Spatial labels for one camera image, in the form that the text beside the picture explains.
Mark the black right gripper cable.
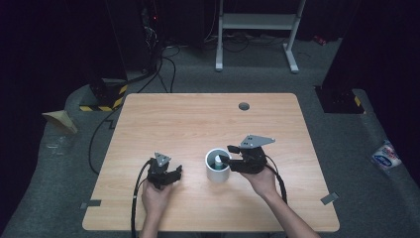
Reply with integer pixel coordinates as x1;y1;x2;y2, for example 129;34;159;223
263;154;288;204

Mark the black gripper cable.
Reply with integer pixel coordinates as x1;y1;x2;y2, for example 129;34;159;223
130;158;157;238
263;154;288;204

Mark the person's left hand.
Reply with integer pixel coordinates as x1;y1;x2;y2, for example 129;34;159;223
141;179;174;217

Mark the white and blue packet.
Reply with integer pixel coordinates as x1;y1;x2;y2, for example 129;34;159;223
370;139;403;172

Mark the black stand with striped base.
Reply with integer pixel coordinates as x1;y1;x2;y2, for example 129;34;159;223
78;77;130;113

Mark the person's right hand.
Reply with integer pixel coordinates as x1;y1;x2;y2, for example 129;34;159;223
239;164;280;200

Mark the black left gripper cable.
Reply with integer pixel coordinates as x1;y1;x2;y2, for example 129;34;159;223
130;158;157;238

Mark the white metal stand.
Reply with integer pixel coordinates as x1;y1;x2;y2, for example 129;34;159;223
214;0;307;74

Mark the black floor cable bundle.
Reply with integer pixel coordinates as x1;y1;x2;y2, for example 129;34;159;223
127;44;182;95

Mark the tan cardboard piece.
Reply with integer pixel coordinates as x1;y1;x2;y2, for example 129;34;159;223
41;109;79;135

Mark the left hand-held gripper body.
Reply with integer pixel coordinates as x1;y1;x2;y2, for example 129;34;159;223
146;151;177;191

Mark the grey tape strip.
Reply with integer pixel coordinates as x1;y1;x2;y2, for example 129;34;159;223
79;199;103;210
319;191;341;206

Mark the black stand base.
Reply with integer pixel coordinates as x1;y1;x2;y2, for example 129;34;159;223
314;84;368;115

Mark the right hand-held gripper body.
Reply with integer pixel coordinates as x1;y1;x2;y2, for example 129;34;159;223
227;134;276;175

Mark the white cup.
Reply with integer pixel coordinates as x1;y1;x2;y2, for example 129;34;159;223
204;147;232;183

